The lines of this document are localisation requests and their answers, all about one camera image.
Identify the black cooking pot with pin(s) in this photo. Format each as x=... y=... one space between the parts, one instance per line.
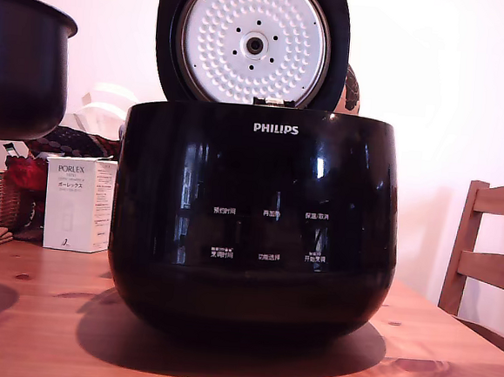
x=21 y=70

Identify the black Philips rice cooker body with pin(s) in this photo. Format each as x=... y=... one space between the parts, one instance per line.
x=252 y=241

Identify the dark patterned round jar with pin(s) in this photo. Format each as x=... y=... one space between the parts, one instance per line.
x=353 y=91

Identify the white fabric bundle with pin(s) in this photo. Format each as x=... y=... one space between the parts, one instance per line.
x=105 y=107

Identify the dark dotted patterned cloth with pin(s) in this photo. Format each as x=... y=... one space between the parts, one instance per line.
x=81 y=142

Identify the white Porlex cardboard box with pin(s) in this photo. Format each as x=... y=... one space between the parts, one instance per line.
x=69 y=209

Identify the red fabric object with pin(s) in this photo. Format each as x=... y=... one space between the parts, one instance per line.
x=26 y=175

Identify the wooden chair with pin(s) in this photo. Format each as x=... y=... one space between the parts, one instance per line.
x=490 y=266

